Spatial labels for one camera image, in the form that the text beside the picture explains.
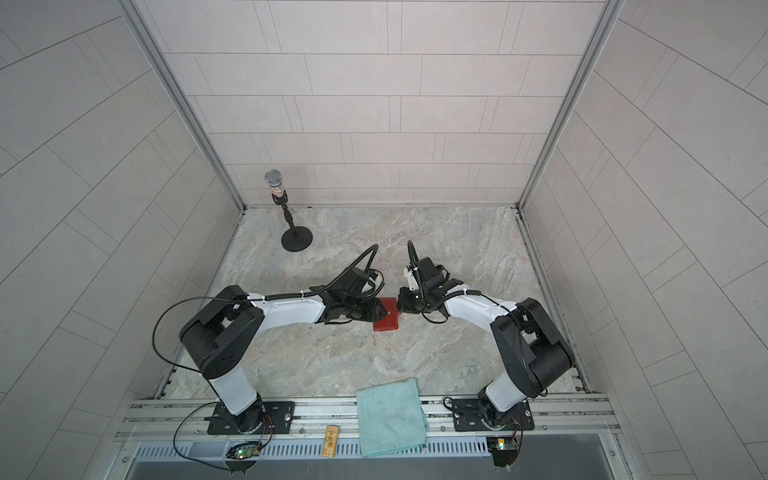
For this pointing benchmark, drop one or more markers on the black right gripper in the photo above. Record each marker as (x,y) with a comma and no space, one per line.
(403,301)

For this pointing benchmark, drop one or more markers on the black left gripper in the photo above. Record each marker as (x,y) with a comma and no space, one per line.
(374,309)

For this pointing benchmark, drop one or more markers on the red card holder wallet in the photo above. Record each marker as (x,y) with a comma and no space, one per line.
(387,315)

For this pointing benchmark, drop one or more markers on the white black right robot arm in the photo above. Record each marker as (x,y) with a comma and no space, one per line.
(533,351)

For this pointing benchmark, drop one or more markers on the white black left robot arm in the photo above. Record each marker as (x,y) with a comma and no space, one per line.
(218,336)

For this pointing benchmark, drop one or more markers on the microphone on black stand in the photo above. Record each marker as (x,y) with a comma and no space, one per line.
(295,238)

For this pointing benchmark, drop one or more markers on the teal folded cloth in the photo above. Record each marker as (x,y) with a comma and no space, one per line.
(390,419)

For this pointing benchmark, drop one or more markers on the small wooden block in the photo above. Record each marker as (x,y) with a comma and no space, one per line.
(330,441)

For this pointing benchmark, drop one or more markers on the right green circuit board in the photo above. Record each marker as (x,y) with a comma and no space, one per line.
(504,451)

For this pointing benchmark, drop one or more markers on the green circuit board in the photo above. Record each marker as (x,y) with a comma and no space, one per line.
(244,451)
(504,451)

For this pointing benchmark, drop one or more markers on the left green circuit board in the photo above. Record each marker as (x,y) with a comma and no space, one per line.
(244,451)

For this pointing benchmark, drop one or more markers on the aluminium corner profile right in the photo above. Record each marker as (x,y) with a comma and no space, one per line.
(605,22)

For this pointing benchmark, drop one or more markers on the aluminium corner profile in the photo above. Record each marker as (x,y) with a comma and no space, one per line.
(160,65)
(605,22)

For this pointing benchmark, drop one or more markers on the aluminium corner profile left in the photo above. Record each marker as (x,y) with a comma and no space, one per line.
(160,65)

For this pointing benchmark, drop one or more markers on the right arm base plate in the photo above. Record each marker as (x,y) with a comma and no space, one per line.
(474,415)

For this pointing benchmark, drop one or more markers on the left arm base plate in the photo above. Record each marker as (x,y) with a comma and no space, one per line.
(261,417)

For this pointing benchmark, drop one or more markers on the aluminium rail frame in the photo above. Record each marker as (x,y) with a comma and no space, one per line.
(309,418)

